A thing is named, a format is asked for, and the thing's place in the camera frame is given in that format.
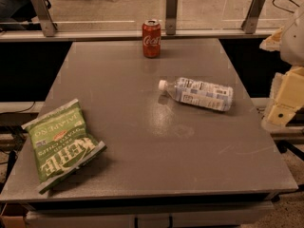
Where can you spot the blue label plastic water bottle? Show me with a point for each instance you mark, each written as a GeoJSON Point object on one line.
{"type": "Point", "coordinates": [199, 93]}

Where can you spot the right metal bracket post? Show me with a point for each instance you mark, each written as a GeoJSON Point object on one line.
{"type": "Point", "coordinates": [249, 24]}

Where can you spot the left metal bracket post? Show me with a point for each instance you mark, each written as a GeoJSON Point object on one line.
{"type": "Point", "coordinates": [41, 9]}

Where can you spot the cardboard box under table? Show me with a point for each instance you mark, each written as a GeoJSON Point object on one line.
{"type": "Point", "coordinates": [13, 216]}

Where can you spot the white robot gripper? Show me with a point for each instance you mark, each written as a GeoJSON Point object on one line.
{"type": "Point", "coordinates": [294, 40]}

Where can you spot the green jalapeno chips bag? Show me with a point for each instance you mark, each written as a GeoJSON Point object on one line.
{"type": "Point", "coordinates": [61, 144]}

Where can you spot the red Coca-Cola can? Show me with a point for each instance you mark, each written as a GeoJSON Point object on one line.
{"type": "Point", "coordinates": [151, 38]}

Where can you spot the metal bracket post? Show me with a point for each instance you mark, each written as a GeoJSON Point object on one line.
{"type": "Point", "coordinates": [41, 9]}
{"type": "Point", "coordinates": [249, 24]}
{"type": "Point", "coordinates": [171, 17]}

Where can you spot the middle metal bracket post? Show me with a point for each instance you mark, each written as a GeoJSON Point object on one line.
{"type": "Point", "coordinates": [171, 17]}

